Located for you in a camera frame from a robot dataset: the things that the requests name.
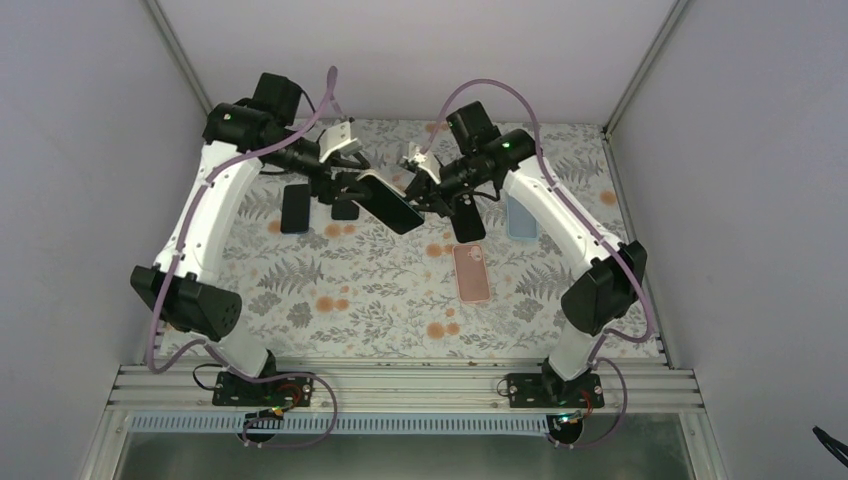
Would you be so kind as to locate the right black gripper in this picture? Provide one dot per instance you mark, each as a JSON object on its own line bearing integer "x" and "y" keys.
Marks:
{"x": 423, "y": 185}

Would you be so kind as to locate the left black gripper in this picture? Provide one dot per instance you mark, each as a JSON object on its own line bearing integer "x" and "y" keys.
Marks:
{"x": 328, "y": 192}

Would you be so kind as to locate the black smartphone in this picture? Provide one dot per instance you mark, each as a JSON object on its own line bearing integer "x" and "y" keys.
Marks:
{"x": 345, "y": 211}
{"x": 295, "y": 209}

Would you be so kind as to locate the phone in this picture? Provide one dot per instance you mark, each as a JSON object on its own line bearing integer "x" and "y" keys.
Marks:
{"x": 387, "y": 204}
{"x": 466, "y": 220}
{"x": 471, "y": 273}

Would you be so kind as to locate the light blue phone case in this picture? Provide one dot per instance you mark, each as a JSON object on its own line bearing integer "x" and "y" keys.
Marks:
{"x": 520, "y": 223}

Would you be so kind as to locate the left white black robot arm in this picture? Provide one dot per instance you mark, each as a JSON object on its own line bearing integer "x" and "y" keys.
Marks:
{"x": 239, "y": 139}

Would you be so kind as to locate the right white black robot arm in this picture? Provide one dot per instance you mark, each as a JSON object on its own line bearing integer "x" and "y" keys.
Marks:
{"x": 608, "y": 272}

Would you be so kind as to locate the floral patterned table mat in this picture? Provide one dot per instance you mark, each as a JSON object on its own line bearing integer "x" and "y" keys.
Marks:
{"x": 356, "y": 289}

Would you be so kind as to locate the black object at corner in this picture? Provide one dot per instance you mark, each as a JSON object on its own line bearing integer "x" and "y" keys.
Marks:
{"x": 832, "y": 445}

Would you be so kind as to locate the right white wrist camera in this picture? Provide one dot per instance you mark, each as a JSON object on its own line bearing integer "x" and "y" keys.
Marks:
{"x": 412, "y": 158}

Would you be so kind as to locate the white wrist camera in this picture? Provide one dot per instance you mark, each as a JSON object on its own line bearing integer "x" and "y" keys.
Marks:
{"x": 412, "y": 158}
{"x": 342, "y": 138}

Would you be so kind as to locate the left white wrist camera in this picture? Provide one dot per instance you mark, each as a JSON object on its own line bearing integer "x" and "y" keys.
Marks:
{"x": 342, "y": 138}

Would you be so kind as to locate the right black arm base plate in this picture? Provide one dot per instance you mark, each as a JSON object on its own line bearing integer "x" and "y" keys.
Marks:
{"x": 535, "y": 390}

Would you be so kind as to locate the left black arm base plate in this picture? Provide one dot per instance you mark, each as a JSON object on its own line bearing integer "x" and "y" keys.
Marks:
{"x": 231, "y": 390}

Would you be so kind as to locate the aluminium front rail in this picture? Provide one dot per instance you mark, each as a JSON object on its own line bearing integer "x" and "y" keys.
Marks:
{"x": 423, "y": 386}

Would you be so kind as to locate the grey slotted cable duct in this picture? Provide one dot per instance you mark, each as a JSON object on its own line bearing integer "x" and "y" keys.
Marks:
{"x": 346, "y": 423}

